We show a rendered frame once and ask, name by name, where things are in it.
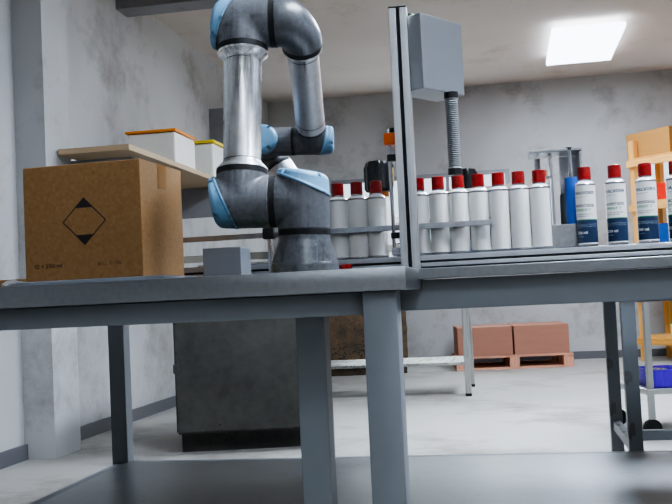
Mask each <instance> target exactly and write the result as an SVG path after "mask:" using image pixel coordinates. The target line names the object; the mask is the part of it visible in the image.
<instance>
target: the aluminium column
mask: <svg viewBox="0 0 672 504"><path fill-rule="evenodd" d="M388 16H389V35H390V55H391V75H392V94H393V114H394V134H395V154H396V173H397V193H398V213H399V232H400V252H401V266H407V267H412V268H417V269H421V262H420V242H419V223H418V203H417V184H416V165H415V145H414V126H413V107H412V93H411V88H410V69H409V50H408V30H407V16H408V10H407V7H406V5H403V6H392V7H388Z"/></svg>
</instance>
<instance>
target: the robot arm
mask: <svg viewBox="0 0 672 504"><path fill-rule="evenodd" d="M210 42H211V46H212V48H213V49H215V50H217V55H218V57H219V58H220V59H221V60H223V61H224V116H223V162H222V163H221V164H220V165H219V166H218V167H217V168H216V177H215V176H213V177H211V178H209V180H208V193H209V201H210V206H211V211H212V215H213V218H214V221H215V223H216V224H217V225H218V226H219V227H220V228H225V229H236V230H238V229H246V228H278V243H277V247H276V250H275V253H274V257H273V260H272V263H271V273H280V272H299V271H318V270H337V269H339V262H338V259H337V257H336V254H335V251H334V248H333V245H332V242H331V233H330V196H331V194H330V190H329V180H328V178H327V176H326V175H324V174H322V173H320V172H316V171H310V170H304V169H297V168H296V166H295V165H294V163H293V161H292V160H291V159H290V157H289V156H296V155H317V156H319V155H326V154H331V153H333V151H334V130H333V127H332V126H327V125H325V118H324V107H323V95H322V84H321V72H320V61H319V54H320V53H321V51H322V47H323V46H322V36H321V32H320V29H319V27H318V25H317V23H316V21H315V19H314V18H313V16H312V15H311V14H310V12H309V11H308V10H307V9H306V8H305V7H304V6H303V5H301V4H300V3H299V2H297V1H296V0H218V1H217V2H216V3H215V5H214V7H213V10H212V14H211V21H210ZM278 47H281V48H282V51H283V54H284V55H285V56H286V57H287V58H288V65H289V73H290V81H291V89H292V97H293V105H294V114H295V122H296V127H277V128H273V127H271V126H269V125H266V124H261V63H262V62H263V61H264V60H265V59H266V58H267V57H268V48H278ZM268 175H269V176H268Z"/></svg>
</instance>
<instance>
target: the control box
mask: <svg viewBox="0 0 672 504"><path fill-rule="evenodd" d="M407 30H408V50H409V69H410V88H411V93H412V97H413V98H418V99H424V100H429V101H435V102H439V101H444V93H445V92H449V91H457V92H458V97H461V96H464V94H465V93H464V75H463V57H462V38H461V25H460V24H458V23H455V22H451V21H448V20H444V19H441V18H437V17H434V16H430V15H427V14H423V13H417V14H414V15H410V16H407Z"/></svg>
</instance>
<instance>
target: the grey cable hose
mask: <svg viewBox="0 0 672 504"><path fill-rule="evenodd" d="M444 100H445V101H446V102H445V103H446V104H445V105H446V106H445V107H446V108H445V109H446V118H447V119H446V120H447V121H446V122H447V123H446V124H447V125H446V127H447V128H446V129H447V130H446V131H447V132H446V133H447V134H446V135H447V144H448V145H447V146H448V147H447V148H448V149H447V150H448V151H447V152H448V161H449V162H448V163H449V164H448V165H449V166H448V167H449V168H448V176H459V175H463V173H462V167H461V166H462V165H461V156H460V155H461V154H460V153H461V152H460V151H461V150H460V149H461V148H460V139H459V138H460V137H459V136H460V135H459V134H460V133H459V132H460V131H459V130H460V129H459V122H458V121H459V120H458V119H459V118H458V117H459V116H458V115H459V114H458V113H459V112H458V105H457V104H458V103H457V102H458V101H457V100H458V92H457V91H449V92H445V93H444Z"/></svg>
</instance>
